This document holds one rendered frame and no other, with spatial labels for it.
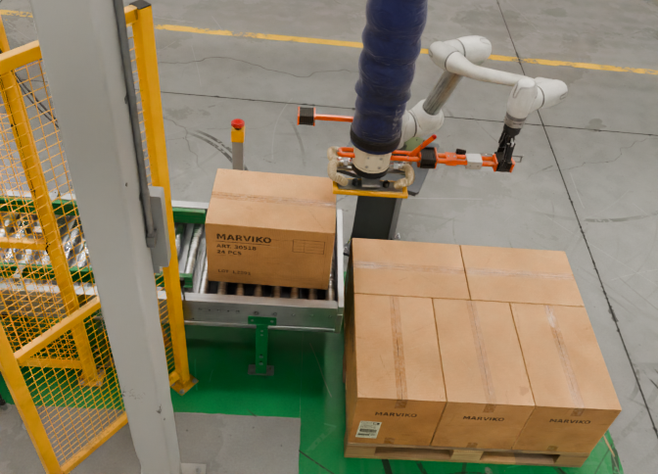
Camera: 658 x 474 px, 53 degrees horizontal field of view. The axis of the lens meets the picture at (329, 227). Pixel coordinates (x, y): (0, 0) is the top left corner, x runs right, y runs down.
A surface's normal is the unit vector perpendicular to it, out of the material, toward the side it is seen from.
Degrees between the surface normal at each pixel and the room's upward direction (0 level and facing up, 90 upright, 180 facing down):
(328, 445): 0
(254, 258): 90
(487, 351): 0
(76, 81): 90
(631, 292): 0
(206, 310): 90
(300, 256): 90
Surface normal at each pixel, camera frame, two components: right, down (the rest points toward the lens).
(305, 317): 0.00, 0.69
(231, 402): 0.09, -0.72
